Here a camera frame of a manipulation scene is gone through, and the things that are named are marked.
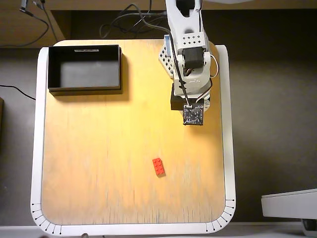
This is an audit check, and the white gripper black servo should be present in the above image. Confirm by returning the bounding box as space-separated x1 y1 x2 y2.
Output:
170 78 211 111

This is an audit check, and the red lego block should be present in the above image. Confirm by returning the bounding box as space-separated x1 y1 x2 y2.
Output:
152 157 166 178

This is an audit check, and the black rectangular bin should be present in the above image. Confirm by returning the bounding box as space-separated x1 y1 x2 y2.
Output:
48 44 123 97

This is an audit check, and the wooden furniture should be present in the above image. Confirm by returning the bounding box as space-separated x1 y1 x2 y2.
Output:
0 0 65 48

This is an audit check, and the thick black camera cable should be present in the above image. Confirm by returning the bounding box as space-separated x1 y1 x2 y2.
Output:
142 14 191 107

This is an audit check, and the black wrist camera circuit board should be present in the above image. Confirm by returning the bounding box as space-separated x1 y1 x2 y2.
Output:
182 103 206 126

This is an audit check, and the black cable bundle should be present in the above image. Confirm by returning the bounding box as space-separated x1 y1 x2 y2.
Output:
99 2 172 39

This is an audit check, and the straight hanging black cable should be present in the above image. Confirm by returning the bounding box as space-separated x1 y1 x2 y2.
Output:
41 0 59 42

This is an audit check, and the looped black cable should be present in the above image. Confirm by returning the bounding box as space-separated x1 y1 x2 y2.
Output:
19 6 50 48

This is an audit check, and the thin black floor cable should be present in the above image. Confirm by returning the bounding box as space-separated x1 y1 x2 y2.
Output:
0 85 37 101

